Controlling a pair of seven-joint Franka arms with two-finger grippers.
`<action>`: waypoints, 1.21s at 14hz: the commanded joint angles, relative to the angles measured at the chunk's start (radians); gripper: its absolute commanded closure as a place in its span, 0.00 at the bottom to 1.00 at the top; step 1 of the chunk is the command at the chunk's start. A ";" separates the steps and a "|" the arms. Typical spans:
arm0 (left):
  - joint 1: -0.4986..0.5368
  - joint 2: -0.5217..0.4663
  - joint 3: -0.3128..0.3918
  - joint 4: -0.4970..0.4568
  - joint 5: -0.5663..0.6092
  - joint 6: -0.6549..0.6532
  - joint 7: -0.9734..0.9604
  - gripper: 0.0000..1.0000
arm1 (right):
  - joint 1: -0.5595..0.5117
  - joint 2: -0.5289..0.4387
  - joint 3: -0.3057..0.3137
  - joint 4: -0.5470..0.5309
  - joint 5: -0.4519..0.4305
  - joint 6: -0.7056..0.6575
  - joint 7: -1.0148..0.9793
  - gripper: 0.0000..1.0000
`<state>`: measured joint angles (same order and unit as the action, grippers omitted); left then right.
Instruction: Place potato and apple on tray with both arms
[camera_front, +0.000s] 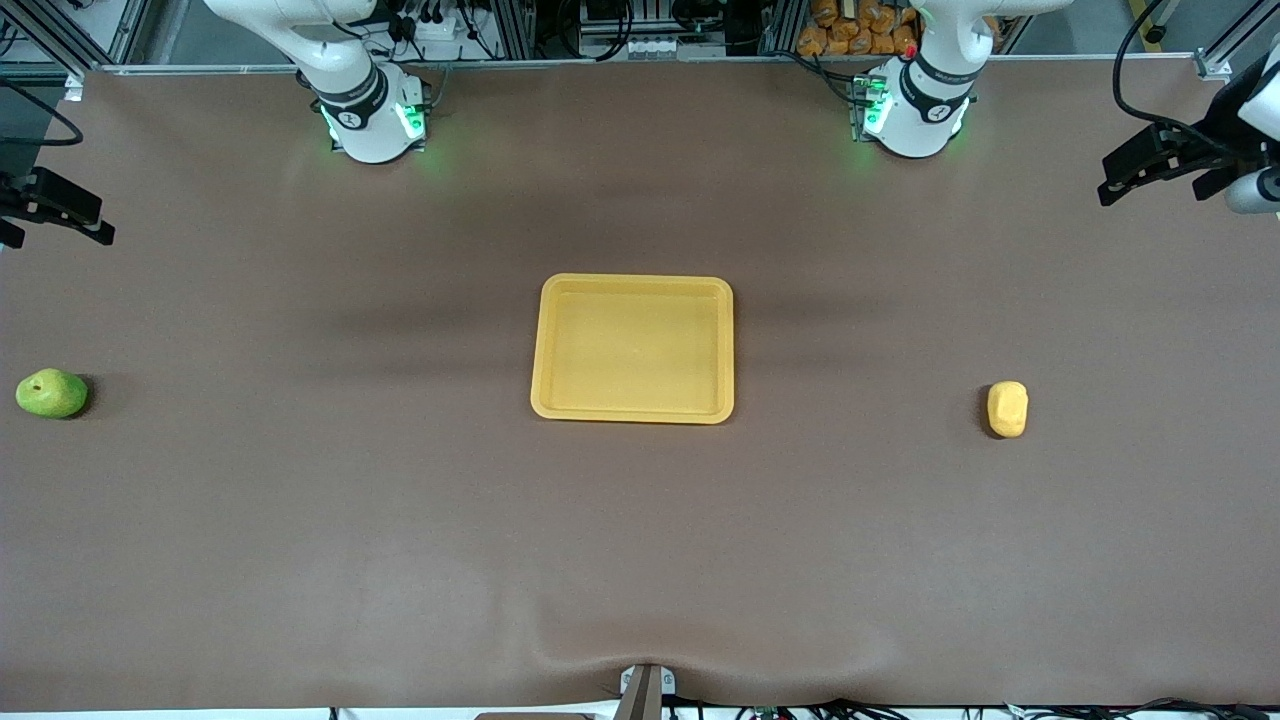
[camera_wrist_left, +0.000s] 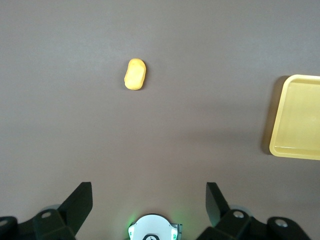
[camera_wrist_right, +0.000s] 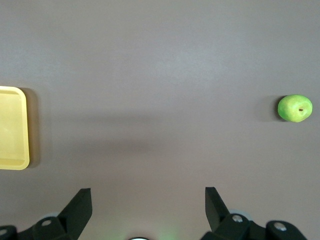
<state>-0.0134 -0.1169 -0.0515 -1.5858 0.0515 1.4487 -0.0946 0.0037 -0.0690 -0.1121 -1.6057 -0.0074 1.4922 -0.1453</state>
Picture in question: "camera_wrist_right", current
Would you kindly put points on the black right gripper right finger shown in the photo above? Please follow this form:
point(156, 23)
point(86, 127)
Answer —
point(217, 215)

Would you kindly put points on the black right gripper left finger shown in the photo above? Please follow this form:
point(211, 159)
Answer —
point(75, 215)

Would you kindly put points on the green apple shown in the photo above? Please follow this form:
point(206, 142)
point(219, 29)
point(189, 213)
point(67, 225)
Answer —
point(295, 108)

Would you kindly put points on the yellow plastic tray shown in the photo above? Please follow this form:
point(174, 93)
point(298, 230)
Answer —
point(12, 127)

